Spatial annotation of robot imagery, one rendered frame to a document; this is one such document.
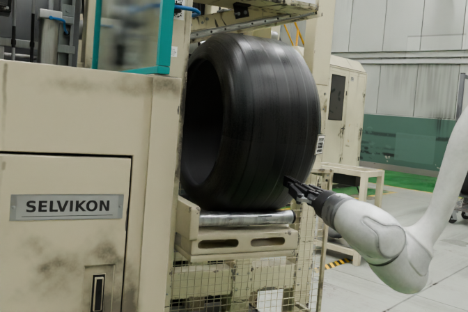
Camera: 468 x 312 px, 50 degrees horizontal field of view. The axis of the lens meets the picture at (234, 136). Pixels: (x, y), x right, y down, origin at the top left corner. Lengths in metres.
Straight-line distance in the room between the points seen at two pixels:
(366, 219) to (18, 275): 0.71
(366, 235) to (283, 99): 0.48
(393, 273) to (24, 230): 0.82
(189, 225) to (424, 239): 0.62
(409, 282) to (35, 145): 0.89
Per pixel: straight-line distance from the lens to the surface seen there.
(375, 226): 1.12
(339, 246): 4.58
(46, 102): 0.72
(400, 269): 1.24
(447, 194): 1.28
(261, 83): 1.40
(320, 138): 1.50
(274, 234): 1.58
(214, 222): 1.50
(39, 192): 0.73
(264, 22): 2.08
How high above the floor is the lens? 1.23
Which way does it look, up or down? 3 degrees down
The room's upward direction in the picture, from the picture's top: 5 degrees clockwise
